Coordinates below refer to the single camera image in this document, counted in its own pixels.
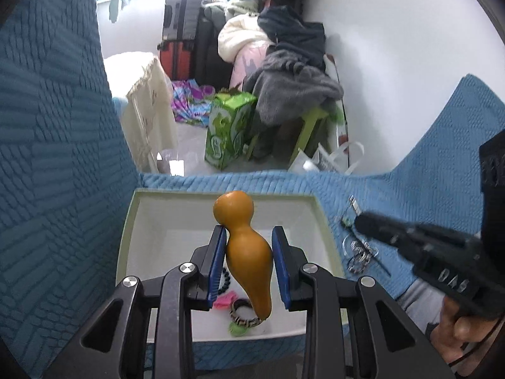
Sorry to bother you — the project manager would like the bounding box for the green plastic stool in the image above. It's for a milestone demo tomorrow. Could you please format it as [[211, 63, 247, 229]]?
[[246, 106, 337, 167]]

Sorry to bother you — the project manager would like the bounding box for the pink hair clip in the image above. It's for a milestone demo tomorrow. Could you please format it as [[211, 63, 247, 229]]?
[[212, 291, 238, 310]]

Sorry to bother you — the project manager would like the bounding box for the red suitcase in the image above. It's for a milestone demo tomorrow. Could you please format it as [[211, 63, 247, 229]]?
[[157, 39, 199, 82]]

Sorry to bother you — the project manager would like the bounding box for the green printed carton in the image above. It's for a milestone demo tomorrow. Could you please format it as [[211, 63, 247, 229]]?
[[204, 91, 258, 171]]

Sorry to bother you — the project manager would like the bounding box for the black ribbed suitcase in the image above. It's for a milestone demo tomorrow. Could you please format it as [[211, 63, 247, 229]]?
[[162, 0, 205, 43]]

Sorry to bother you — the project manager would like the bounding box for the black patterned bangle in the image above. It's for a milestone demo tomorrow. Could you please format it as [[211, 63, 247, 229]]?
[[229, 299, 264, 328]]

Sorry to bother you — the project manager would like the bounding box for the orange gourd ornament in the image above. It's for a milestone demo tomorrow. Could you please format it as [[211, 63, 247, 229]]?
[[213, 190, 274, 321]]

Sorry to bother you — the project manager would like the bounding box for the plain black suitcase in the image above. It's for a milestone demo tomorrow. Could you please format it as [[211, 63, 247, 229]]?
[[193, 5, 234, 88]]

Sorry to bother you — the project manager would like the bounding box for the blue textured blanket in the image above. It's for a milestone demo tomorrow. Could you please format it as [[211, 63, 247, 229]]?
[[0, 0, 316, 374]]

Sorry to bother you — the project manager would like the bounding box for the floral printed board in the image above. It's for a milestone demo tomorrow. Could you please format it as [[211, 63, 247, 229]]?
[[323, 53, 350, 155]]

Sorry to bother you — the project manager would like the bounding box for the person's right hand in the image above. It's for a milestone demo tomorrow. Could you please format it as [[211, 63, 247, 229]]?
[[430, 296, 501, 366]]

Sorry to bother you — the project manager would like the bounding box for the blue covered chair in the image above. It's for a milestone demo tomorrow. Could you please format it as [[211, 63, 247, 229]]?
[[308, 73, 505, 298]]

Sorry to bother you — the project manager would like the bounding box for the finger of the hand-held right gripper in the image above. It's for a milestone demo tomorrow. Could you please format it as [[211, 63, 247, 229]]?
[[355, 211, 480, 263]]

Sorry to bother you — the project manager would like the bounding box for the black cable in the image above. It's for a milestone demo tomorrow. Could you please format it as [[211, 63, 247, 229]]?
[[445, 340, 498, 369]]

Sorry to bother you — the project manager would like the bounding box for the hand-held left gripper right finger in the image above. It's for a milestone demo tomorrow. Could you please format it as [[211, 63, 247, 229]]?
[[271, 226, 454, 379]]

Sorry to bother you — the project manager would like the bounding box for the white padded coat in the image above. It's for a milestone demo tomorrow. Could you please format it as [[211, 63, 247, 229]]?
[[217, 11, 274, 63]]

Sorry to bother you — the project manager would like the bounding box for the clear plastic bag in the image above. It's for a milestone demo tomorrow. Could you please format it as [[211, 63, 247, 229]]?
[[157, 147, 200, 177]]

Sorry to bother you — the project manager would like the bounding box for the pink blanket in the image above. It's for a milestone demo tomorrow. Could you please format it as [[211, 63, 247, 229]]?
[[230, 43, 274, 90]]

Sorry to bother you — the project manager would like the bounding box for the colourful patterned cloth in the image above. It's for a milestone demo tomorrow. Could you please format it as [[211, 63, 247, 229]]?
[[171, 79, 216, 128]]

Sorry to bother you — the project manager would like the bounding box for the navy hoodie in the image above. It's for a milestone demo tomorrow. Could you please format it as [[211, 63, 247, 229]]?
[[258, 5, 327, 70]]

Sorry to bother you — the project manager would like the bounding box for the white carrier bag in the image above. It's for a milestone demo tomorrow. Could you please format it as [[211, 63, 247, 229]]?
[[287, 140, 366, 175]]

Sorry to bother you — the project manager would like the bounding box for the white shallow box tray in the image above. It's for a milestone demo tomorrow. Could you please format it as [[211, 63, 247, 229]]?
[[116, 188, 350, 345]]

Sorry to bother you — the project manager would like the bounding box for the black bead bracelet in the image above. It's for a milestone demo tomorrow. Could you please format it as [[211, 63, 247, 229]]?
[[218, 267, 232, 295]]

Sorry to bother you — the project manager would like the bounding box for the grey fleece garment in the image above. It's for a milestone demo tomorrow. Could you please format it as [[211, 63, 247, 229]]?
[[242, 49, 345, 128]]

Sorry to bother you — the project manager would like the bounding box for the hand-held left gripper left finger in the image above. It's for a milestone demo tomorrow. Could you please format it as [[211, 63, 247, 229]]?
[[43, 225, 229, 379]]

